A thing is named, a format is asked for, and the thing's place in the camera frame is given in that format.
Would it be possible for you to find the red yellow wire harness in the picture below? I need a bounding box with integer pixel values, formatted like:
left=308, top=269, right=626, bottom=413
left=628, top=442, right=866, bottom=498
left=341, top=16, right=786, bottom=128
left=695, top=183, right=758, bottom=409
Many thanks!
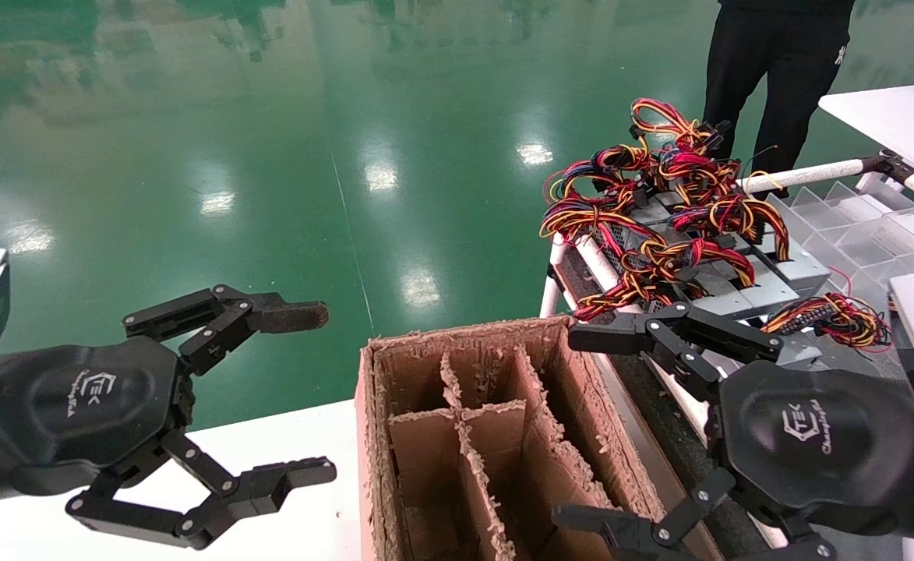
left=659, top=152, right=791, bottom=262
left=573, top=238, right=757, bottom=322
left=538, top=144, right=660, bottom=242
left=630, top=97, right=732, bottom=157

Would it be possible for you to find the black pipe joint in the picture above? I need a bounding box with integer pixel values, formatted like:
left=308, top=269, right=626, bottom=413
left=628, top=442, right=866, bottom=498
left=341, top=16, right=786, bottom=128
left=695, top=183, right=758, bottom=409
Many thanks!
left=862, top=150, right=914, bottom=184

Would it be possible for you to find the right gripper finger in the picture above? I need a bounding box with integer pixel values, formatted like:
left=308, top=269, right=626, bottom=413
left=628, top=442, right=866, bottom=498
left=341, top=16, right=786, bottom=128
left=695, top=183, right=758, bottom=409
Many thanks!
left=568, top=302, right=783, bottom=402
left=552, top=467, right=838, bottom=561

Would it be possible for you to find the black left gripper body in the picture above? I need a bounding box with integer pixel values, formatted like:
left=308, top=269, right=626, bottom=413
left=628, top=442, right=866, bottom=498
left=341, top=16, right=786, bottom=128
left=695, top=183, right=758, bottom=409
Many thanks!
left=0, top=337, right=195, bottom=506

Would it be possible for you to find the worn brown cardboard box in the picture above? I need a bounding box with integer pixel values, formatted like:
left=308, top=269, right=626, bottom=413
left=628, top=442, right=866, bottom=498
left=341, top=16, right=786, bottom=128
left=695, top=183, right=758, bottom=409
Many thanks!
left=354, top=314, right=687, bottom=561

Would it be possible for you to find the white table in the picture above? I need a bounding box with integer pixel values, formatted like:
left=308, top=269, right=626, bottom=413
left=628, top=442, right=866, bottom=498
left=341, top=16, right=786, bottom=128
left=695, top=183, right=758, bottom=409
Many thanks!
left=819, top=82, right=914, bottom=189

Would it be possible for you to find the white cart leg pipe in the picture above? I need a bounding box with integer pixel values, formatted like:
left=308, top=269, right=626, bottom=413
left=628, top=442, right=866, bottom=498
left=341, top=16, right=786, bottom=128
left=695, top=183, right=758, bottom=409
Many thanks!
left=538, top=242, right=566, bottom=320

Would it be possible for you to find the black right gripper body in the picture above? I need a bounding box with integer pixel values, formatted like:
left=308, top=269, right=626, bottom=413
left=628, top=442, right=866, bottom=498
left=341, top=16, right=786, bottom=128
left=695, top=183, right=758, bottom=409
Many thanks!
left=718, top=362, right=914, bottom=540

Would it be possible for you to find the cardboard divider insert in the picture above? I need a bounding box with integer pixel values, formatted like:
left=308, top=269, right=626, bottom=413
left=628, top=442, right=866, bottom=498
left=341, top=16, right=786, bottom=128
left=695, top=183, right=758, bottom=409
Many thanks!
left=386, top=347, right=637, bottom=561

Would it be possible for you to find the grey metal power supply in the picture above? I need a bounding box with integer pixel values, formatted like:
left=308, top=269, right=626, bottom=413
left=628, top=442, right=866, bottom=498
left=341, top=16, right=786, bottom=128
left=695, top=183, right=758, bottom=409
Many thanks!
left=753, top=234, right=831, bottom=301
left=737, top=269, right=802, bottom=320
left=593, top=187, right=707, bottom=258

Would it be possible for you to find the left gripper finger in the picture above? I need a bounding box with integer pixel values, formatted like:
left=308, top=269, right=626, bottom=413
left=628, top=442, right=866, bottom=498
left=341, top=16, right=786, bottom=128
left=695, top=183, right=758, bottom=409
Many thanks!
left=122, top=284, right=330, bottom=376
left=65, top=431, right=338, bottom=551

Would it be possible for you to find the bystander in black clothes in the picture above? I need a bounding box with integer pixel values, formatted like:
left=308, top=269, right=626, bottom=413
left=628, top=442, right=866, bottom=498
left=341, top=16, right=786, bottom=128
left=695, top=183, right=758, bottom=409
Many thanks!
left=702, top=0, right=861, bottom=199

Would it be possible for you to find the dark grey cart deck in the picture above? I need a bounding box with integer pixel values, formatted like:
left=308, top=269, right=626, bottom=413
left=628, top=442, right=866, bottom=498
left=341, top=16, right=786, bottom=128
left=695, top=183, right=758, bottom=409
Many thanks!
left=558, top=245, right=894, bottom=561

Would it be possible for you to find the power supply with wire bundle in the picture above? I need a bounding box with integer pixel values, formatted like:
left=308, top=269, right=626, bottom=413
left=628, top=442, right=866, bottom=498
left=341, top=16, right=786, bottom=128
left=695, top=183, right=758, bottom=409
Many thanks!
left=760, top=265, right=894, bottom=373

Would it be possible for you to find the clear acrylic divider tray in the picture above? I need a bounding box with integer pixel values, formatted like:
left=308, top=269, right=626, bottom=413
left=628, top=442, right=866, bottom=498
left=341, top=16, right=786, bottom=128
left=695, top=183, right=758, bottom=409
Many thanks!
left=764, top=179, right=914, bottom=312

